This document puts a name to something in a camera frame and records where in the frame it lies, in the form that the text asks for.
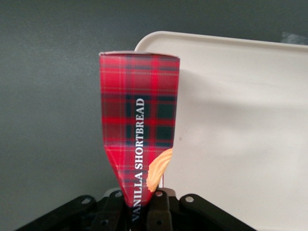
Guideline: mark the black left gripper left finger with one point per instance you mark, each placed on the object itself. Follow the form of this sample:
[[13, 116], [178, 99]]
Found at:
[[106, 214]]

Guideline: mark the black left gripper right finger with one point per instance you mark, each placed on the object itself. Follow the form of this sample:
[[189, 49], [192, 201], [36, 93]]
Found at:
[[163, 211]]

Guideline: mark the red tartan cookie box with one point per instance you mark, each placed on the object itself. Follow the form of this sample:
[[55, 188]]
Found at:
[[139, 96]]

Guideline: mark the beige plastic tray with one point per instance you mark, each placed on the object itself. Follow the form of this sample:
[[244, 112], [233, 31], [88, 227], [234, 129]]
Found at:
[[240, 120]]

